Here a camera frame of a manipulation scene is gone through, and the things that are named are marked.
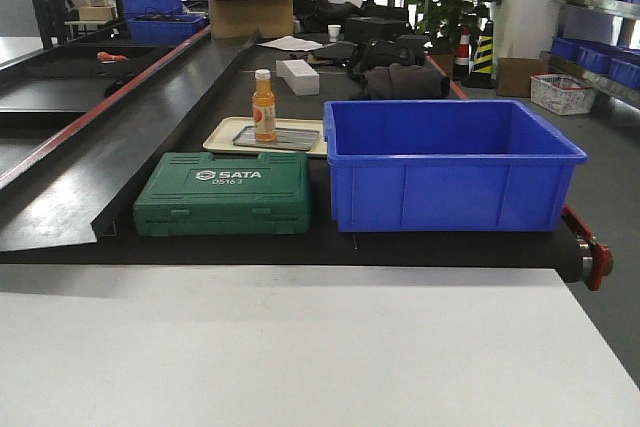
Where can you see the beige plastic tray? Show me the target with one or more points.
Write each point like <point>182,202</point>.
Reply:
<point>236,134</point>

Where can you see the large blue plastic bin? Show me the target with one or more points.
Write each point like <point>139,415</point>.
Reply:
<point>446,165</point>

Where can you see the orange juice bottle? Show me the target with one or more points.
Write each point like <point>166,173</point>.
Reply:
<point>264,107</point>

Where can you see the white rectangular box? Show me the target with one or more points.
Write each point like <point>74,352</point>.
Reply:
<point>300,77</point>

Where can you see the green SATA tool case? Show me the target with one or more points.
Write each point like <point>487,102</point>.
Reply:
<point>199,194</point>

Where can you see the black bag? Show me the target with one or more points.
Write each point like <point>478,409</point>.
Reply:
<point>388,70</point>

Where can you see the white paper cup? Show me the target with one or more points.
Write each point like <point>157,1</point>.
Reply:
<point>333,32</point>

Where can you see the striped traffic cone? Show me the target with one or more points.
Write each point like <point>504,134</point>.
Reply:
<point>481,73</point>

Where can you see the large cardboard box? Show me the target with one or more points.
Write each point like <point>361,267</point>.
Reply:
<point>238,18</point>

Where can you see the blue bin far left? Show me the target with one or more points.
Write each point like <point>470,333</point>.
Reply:
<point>160,22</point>

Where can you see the black metal ramp sheet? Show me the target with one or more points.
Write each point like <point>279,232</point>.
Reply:
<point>72,187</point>

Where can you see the orange-handled tool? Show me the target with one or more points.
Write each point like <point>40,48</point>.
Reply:
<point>106,57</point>

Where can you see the white wire basket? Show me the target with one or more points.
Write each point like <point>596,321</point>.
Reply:
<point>561,94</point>

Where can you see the red conveyor end bracket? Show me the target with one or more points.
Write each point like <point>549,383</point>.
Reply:
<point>597,258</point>

